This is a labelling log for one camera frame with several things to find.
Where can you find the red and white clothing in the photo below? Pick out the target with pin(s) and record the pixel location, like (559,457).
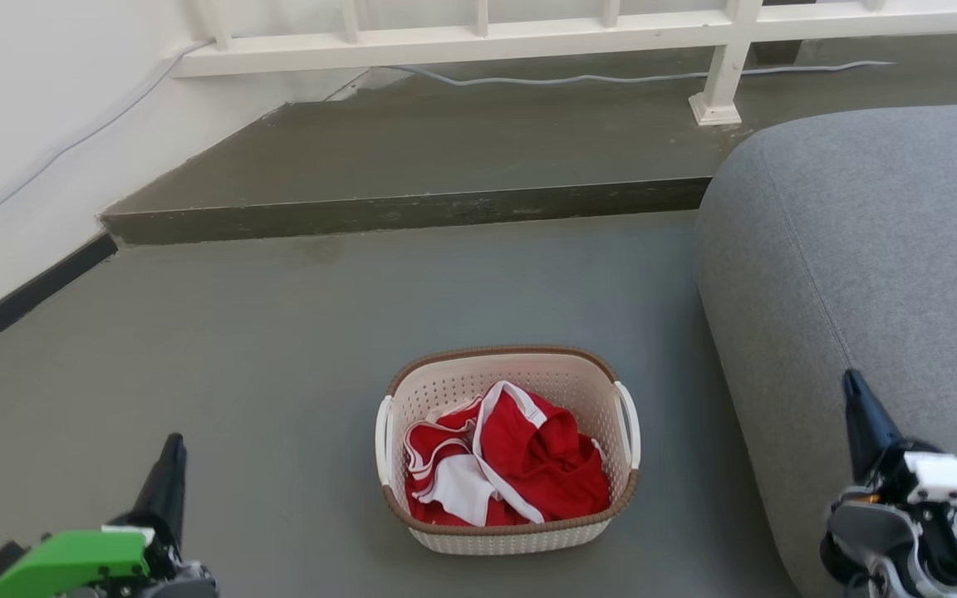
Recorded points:
(545,465)

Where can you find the white wooden railing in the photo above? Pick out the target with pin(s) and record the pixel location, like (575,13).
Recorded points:
(478,37)

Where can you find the grey fabric sofa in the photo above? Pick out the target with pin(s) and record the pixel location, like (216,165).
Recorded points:
(869,241)

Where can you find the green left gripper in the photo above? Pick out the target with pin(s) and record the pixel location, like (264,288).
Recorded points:
(71,561)

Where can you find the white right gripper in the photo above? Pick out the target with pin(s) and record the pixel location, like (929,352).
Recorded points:
(956,482)

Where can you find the black baseboard strip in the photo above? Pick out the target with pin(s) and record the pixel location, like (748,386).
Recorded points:
(22,297)

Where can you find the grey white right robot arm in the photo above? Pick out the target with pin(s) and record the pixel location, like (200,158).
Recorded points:
(902,548)

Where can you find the cream perforated plastic laundry basket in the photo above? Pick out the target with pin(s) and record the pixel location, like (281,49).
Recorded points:
(512,374)

